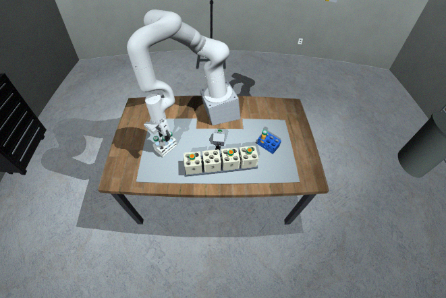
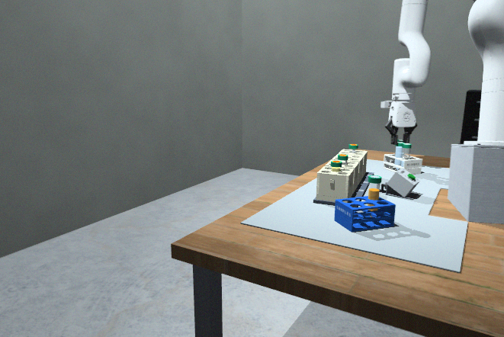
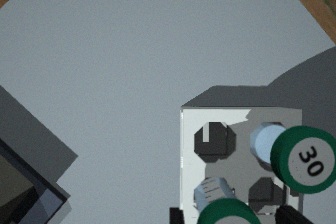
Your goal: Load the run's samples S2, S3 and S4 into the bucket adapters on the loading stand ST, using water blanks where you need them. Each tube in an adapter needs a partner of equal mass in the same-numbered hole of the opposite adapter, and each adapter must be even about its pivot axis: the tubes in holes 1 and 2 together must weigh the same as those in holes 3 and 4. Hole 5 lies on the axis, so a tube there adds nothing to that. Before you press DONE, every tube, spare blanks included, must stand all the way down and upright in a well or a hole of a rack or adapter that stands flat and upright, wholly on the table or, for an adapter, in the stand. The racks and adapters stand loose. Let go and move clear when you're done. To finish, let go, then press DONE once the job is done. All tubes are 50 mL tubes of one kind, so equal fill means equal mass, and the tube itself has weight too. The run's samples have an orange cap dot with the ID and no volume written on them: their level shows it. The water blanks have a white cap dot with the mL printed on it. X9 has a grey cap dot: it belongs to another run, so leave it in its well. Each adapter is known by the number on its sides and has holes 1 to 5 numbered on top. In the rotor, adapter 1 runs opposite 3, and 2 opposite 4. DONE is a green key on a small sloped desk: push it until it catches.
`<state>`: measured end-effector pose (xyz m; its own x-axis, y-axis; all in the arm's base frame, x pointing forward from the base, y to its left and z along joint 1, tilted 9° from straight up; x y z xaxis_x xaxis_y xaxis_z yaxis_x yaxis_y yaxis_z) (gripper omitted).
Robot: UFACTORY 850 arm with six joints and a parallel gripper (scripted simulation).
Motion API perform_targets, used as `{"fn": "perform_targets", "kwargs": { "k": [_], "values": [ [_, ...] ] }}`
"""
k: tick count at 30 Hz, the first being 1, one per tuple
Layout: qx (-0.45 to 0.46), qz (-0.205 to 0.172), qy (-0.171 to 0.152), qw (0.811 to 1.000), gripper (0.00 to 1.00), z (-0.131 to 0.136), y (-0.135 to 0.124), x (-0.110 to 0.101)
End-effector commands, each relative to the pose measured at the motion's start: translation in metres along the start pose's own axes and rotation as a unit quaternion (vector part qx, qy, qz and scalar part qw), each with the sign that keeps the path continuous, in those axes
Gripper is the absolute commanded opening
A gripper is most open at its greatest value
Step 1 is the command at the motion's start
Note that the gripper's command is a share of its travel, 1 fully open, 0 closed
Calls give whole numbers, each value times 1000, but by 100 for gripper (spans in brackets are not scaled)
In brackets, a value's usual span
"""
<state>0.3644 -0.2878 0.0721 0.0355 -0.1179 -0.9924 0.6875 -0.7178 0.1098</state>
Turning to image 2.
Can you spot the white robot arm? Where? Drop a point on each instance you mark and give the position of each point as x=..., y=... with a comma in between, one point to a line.
x=486, y=27

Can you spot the grey table surface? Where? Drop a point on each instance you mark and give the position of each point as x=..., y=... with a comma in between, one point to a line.
x=414, y=237

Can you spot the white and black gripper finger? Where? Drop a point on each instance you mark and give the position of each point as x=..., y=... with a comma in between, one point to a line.
x=408, y=131
x=393, y=131

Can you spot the white bucket adapter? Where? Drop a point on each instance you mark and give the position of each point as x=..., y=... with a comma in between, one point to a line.
x=350, y=165
x=359, y=153
x=355, y=159

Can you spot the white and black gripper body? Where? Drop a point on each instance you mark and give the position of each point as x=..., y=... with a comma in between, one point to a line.
x=403, y=113

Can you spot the blue tube rack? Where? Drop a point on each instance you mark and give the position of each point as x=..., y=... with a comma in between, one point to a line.
x=347, y=216

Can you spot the cream bucket adapter with holes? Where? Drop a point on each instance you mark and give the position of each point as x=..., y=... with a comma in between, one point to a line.
x=331, y=186

